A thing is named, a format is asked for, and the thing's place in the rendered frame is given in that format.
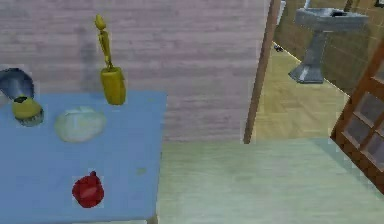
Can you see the blue table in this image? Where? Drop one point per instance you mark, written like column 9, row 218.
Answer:
column 126, row 160

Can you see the small black floor object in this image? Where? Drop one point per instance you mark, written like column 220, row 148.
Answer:
column 278, row 48

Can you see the yellow round pot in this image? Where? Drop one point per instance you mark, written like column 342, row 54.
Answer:
column 26, row 108

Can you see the brown door with glass panes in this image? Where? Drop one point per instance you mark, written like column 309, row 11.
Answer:
column 363, row 123

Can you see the grey pedestal sink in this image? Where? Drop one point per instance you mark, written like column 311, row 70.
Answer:
column 316, row 40

